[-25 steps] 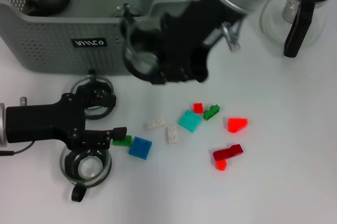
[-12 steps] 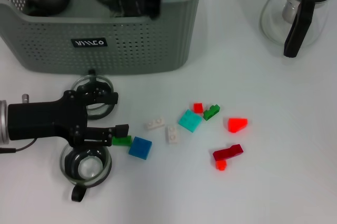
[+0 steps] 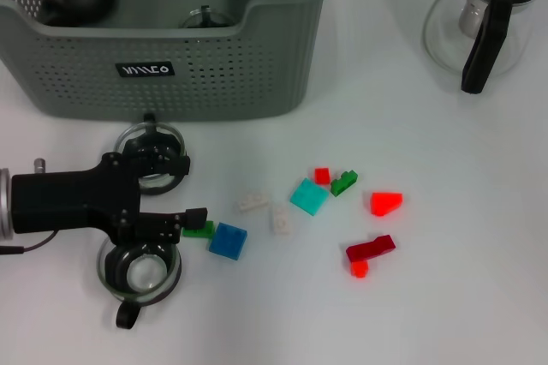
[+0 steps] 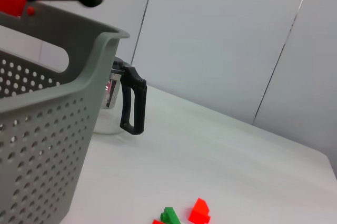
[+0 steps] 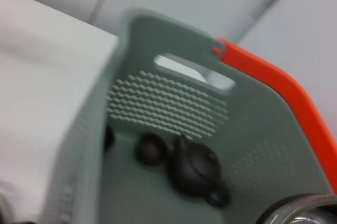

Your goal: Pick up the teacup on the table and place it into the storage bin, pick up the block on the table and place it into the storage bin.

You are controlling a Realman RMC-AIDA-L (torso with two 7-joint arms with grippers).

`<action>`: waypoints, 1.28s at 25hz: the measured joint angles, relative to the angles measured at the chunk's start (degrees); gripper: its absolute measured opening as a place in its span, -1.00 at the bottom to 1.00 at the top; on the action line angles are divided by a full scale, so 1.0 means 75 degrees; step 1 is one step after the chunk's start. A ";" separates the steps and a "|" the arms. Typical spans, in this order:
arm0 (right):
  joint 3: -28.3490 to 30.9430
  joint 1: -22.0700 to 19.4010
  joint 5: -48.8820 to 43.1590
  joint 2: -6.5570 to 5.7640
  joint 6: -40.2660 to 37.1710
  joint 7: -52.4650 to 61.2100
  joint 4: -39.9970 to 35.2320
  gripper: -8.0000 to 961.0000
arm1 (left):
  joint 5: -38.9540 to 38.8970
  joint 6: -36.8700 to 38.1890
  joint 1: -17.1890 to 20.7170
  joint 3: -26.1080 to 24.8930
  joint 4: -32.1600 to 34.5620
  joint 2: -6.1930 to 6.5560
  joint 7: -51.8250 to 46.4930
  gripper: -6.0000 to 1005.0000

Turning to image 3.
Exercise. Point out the dark red long brick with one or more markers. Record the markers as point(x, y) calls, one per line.
point(370, 249)

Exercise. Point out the blue square plate brick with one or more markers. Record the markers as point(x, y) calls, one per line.
point(228, 241)

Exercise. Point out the teal square plate brick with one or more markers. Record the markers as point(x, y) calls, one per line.
point(309, 195)

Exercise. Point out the orange-red wedge brick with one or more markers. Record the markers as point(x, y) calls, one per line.
point(385, 203)

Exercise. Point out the green stepped brick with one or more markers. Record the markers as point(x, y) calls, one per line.
point(343, 184)

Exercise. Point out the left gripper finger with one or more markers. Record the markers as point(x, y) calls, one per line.
point(180, 165)
point(196, 217)

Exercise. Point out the small red square brick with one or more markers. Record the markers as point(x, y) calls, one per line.
point(322, 175)

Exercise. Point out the white two-stud brick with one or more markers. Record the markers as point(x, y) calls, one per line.
point(251, 203)
point(281, 220)

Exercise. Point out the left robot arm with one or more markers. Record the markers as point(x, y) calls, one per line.
point(5, 206)

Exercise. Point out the grey-green perforated storage bin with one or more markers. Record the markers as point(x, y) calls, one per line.
point(214, 73)

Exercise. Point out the small orange-red stud brick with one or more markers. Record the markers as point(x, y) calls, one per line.
point(359, 270)

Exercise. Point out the green flat brick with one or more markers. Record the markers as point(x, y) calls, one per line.
point(201, 233)

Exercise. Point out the glass teacup black holder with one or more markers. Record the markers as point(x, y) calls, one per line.
point(141, 279)
point(169, 183)
point(205, 18)

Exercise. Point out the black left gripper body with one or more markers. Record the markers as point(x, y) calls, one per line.
point(68, 200)

